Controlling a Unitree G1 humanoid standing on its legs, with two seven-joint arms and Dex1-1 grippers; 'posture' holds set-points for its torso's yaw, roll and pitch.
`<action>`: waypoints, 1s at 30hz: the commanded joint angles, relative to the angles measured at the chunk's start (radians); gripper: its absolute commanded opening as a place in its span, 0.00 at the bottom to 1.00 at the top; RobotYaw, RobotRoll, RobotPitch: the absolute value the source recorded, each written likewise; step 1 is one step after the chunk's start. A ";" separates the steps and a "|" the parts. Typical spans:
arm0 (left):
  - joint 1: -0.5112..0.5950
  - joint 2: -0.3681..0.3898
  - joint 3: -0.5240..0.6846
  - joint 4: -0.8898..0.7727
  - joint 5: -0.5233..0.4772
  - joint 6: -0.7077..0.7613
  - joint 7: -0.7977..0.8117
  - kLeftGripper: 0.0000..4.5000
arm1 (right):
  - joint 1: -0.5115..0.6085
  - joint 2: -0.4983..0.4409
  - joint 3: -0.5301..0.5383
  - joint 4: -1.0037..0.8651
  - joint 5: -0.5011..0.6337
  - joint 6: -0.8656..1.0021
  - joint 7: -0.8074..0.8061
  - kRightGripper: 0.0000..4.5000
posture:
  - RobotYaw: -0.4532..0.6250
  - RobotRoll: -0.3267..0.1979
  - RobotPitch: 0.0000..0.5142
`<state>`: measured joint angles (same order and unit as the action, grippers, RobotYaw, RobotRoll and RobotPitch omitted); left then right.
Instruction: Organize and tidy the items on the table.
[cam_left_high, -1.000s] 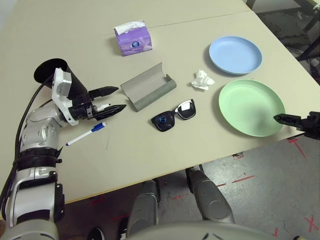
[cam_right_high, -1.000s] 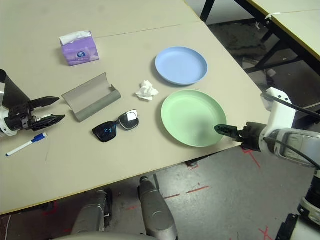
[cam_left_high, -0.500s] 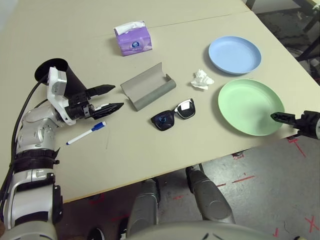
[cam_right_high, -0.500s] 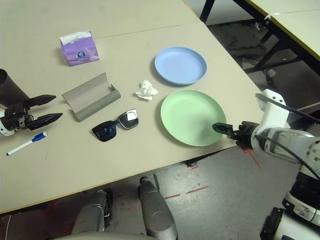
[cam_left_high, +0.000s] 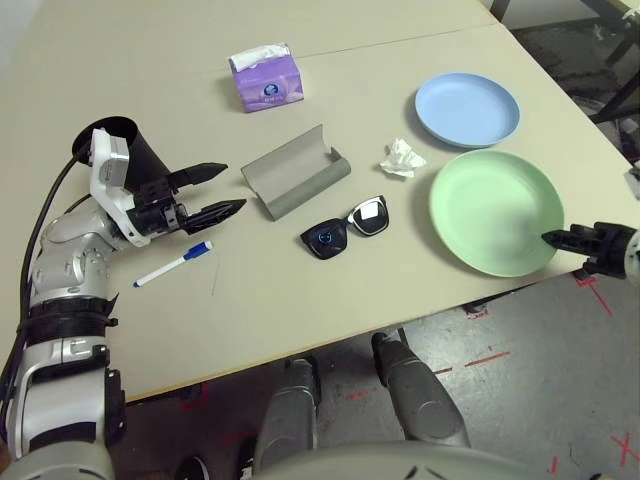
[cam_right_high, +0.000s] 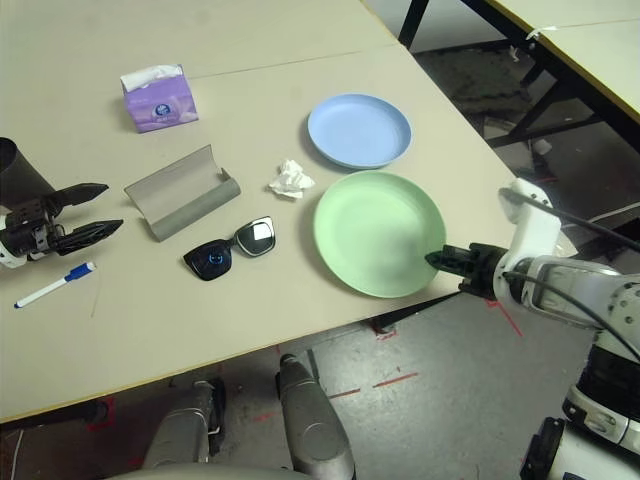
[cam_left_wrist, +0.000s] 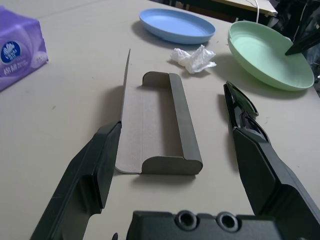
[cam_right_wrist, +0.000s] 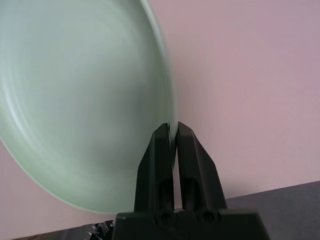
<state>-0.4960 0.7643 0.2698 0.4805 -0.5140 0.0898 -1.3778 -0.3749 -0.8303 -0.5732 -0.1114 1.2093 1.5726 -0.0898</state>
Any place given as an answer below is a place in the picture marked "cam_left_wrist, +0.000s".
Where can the purple tissue box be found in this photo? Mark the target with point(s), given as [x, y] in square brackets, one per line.
[20, 50]

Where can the black sunglasses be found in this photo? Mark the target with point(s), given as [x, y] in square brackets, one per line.
[240, 105]

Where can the grey glasses case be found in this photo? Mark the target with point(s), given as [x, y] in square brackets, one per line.
[155, 125]

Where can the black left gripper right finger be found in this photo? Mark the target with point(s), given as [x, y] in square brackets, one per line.
[270, 180]

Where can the light blue plate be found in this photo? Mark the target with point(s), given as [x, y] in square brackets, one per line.
[175, 25]

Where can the yellow-edged table black frame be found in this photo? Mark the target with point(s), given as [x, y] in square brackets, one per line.
[267, 7]

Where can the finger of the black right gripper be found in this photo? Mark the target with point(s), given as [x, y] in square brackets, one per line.
[305, 42]

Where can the light green plate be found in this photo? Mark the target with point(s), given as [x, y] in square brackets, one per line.
[262, 57]

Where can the white tissue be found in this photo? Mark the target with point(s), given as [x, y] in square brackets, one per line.
[197, 60]

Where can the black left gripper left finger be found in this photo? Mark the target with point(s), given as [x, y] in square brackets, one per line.
[82, 180]

